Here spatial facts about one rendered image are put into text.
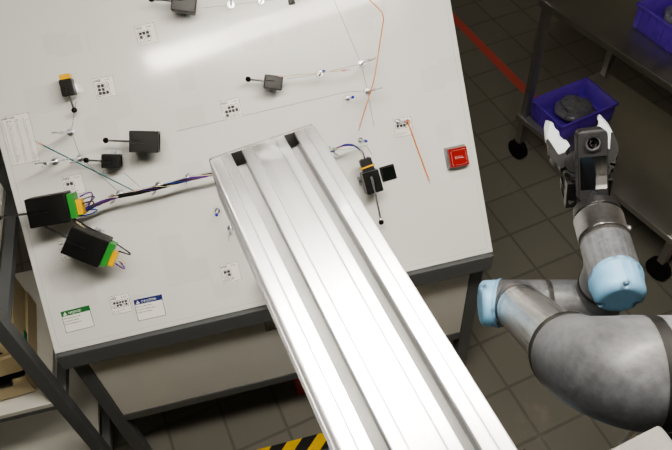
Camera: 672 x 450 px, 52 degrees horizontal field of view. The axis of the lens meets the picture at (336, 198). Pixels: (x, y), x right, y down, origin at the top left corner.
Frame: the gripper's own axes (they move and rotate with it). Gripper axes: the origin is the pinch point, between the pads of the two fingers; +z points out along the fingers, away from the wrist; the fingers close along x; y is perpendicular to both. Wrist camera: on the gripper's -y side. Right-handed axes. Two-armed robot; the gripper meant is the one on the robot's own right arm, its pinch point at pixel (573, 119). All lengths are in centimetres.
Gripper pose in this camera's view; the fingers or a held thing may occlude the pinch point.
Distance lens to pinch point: 126.6
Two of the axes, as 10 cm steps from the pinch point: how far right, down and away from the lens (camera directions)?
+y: 1.9, 6.5, 7.4
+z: 0.3, -7.5, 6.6
